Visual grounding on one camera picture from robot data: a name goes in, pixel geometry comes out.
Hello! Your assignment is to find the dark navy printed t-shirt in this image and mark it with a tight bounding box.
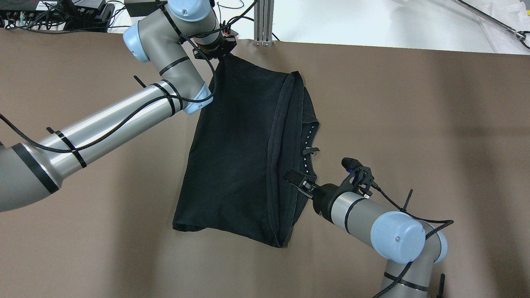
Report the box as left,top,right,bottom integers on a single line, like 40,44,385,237
172,55,319,248

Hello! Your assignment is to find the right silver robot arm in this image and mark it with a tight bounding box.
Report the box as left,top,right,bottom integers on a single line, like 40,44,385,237
284,158,452,298

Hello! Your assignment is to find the aluminium frame post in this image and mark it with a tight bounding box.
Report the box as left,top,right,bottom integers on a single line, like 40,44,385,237
253,0,275,47

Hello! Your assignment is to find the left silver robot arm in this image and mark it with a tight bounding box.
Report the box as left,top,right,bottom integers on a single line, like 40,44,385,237
0,0,233,212

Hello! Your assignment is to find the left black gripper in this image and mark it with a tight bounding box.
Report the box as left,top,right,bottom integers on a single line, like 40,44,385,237
193,35,237,60

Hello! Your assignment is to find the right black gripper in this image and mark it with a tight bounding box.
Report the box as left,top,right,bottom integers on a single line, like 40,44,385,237
283,158,376,217

